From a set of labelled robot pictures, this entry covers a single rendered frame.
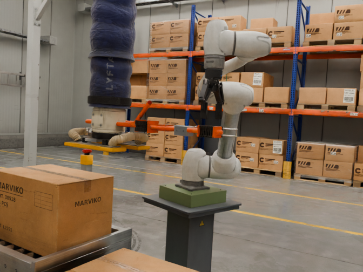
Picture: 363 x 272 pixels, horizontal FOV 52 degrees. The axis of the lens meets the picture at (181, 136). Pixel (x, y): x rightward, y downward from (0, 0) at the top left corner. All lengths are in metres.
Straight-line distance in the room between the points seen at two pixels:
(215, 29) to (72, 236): 1.29
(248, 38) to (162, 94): 8.66
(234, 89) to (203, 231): 1.02
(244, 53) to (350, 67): 8.53
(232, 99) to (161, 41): 8.41
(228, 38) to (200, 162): 1.09
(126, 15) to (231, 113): 0.80
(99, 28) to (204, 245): 1.56
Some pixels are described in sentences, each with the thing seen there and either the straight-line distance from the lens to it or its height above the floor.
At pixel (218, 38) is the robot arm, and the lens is 1.61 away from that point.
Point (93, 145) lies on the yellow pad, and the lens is 1.85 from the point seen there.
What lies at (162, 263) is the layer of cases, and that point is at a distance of 2.07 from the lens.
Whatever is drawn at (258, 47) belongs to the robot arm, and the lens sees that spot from 1.63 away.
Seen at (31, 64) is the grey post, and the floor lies 1.88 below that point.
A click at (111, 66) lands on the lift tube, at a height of 1.55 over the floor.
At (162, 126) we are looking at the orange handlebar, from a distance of 1.72.
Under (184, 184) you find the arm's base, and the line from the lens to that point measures 2.52.
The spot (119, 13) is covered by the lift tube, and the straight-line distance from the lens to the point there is 1.91.
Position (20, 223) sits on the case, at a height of 0.69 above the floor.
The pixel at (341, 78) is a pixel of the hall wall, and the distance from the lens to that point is 10.09.
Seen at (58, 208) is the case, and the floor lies 0.82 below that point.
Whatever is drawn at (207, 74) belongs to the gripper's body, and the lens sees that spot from 1.61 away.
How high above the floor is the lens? 1.34
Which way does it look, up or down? 3 degrees down
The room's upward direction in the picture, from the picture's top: 3 degrees clockwise
